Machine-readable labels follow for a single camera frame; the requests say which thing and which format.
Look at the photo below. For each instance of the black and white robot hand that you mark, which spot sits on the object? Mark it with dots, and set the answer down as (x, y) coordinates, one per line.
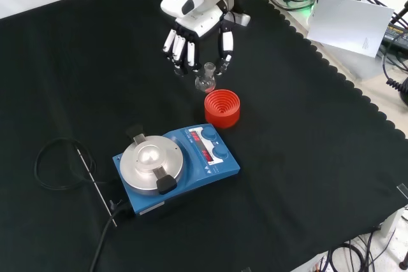
(204, 22)

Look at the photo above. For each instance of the clear round-bottom flask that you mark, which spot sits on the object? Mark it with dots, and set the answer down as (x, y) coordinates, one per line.
(204, 83)

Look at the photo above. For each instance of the blue base heater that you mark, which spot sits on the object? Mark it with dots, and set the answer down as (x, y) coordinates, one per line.
(204, 157)

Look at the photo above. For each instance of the pale board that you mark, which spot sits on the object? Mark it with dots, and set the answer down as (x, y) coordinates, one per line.
(347, 23)

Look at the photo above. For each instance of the black bench cloth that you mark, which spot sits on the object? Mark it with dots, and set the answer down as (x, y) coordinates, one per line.
(287, 173)

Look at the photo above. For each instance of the black power adapter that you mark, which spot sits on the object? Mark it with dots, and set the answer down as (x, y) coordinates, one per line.
(396, 34)

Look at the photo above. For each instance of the thin steel probe rod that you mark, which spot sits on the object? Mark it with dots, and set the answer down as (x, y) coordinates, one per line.
(95, 186)

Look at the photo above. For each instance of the clear cloth clip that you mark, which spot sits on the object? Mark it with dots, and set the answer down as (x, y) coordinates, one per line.
(403, 190)

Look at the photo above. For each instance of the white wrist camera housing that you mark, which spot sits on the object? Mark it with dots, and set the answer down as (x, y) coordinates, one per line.
(178, 1)

